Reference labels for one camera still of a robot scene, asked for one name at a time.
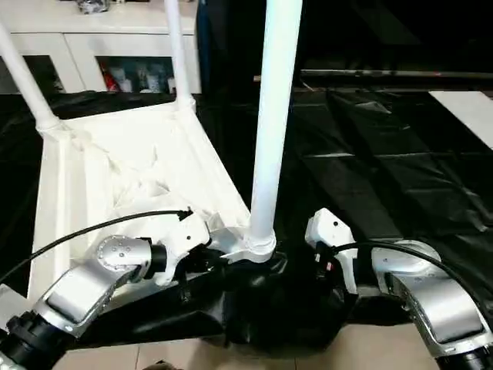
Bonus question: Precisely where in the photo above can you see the white plastic table top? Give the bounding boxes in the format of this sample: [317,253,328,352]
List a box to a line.
[27,94,277,309]

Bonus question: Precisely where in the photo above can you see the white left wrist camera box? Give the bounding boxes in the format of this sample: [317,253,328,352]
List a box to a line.
[154,210,212,288]

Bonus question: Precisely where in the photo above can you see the silver metal rail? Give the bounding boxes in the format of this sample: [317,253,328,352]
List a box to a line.
[254,69,493,84]

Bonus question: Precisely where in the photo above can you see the white glass-door cabinet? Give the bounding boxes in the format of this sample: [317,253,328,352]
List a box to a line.
[0,0,203,95]

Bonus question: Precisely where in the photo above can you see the black work mat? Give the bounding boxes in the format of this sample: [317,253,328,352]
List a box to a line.
[0,66,493,352]

